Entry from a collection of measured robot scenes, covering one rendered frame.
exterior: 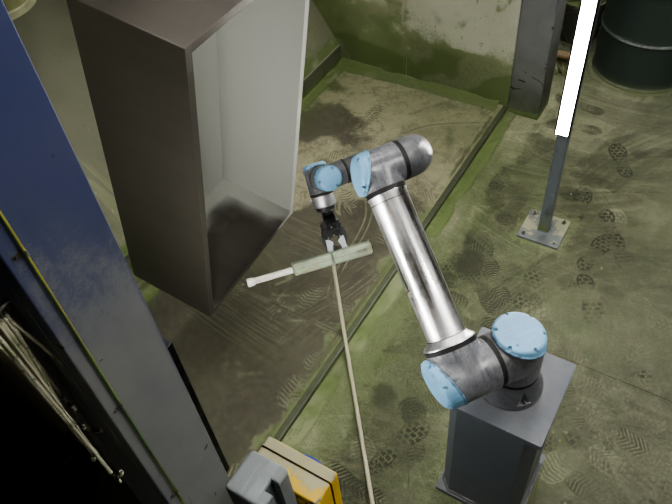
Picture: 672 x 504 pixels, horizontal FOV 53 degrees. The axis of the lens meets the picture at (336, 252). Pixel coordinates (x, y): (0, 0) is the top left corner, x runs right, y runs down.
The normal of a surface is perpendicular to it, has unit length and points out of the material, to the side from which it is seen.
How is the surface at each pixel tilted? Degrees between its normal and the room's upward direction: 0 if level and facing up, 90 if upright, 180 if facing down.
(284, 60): 90
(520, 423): 0
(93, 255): 90
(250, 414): 0
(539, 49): 90
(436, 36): 90
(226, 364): 0
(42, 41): 57
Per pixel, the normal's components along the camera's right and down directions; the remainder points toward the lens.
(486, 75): -0.52, 0.67
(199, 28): 0.10, -0.59
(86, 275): 0.85, 0.34
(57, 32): 0.67, -0.07
